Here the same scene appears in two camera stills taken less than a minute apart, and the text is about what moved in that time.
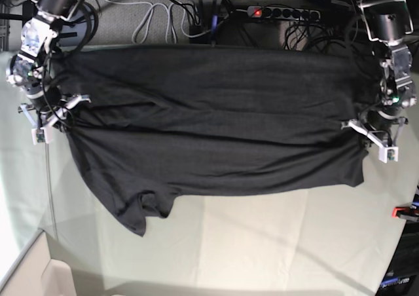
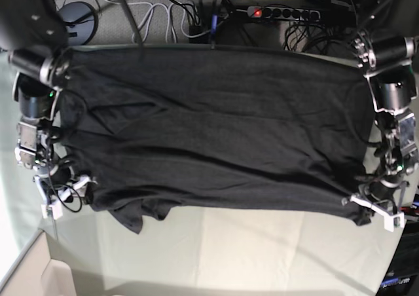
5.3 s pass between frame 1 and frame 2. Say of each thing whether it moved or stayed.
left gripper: moved
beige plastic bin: stayed
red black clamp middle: stayed
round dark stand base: stayed
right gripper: moved
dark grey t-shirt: moved
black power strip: stayed
